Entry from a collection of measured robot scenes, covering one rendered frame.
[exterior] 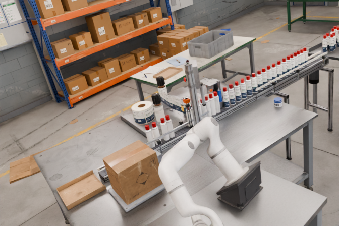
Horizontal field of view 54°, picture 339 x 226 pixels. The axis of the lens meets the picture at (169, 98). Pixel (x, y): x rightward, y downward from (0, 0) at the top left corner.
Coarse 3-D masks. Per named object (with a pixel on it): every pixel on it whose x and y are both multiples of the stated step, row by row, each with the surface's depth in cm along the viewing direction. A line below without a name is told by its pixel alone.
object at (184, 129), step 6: (252, 96) 321; (240, 102) 314; (222, 108) 310; (228, 108) 308; (216, 114) 303; (186, 126) 294; (174, 132) 289; (180, 132) 287; (162, 138) 283; (174, 138) 280; (162, 144) 275; (102, 174) 253
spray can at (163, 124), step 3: (162, 120) 271; (162, 123) 272; (165, 123) 273; (162, 126) 272; (165, 126) 273; (162, 129) 274; (165, 129) 274; (162, 132) 276; (165, 132) 275; (168, 135) 278; (165, 138) 277; (168, 138) 278
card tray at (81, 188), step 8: (80, 176) 259; (88, 176) 262; (64, 184) 253; (72, 184) 257; (80, 184) 255; (88, 184) 253; (96, 184) 251; (64, 192) 250; (72, 192) 248; (80, 192) 246; (88, 192) 244; (96, 192) 241; (64, 200) 241; (72, 200) 240; (80, 200) 235
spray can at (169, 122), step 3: (165, 117) 274; (168, 117) 274; (165, 120) 277; (168, 120) 275; (171, 120) 276; (168, 123) 275; (171, 123) 276; (168, 126) 276; (171, 126) 276; (168, 129) 277; (171, 129) 277; (171, 135) 280; (174, 135) 281
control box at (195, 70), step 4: (192, 60) 268; (192, 64) 260; (196, 64) 258; (196, 68) 255; (196, 72) 257; (196, 76) 258; (196, 80) 260; (196, 84) 261; (188, 88) 264; (196, 88) 263
